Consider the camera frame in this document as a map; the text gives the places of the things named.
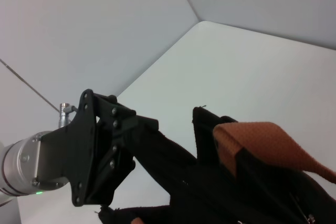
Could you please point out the silver zipper pull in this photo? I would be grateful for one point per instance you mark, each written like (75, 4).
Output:
(311, 218)

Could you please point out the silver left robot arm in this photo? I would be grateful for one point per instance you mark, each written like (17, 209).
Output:
(18, 163)

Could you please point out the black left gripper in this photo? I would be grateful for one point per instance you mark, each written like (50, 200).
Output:
(71, 150)

